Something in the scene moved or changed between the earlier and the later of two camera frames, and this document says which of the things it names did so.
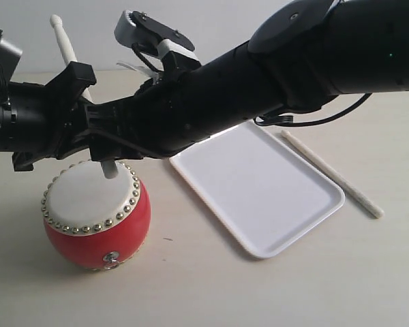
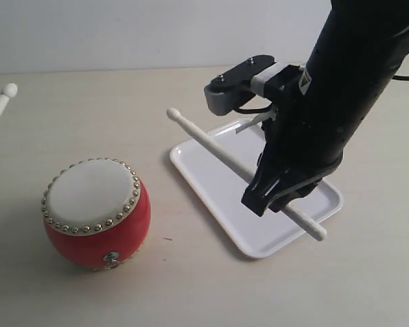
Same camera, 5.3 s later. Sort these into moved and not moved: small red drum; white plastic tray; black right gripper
Moved: black right gripper
Not moved: white plastic tray; small red drum
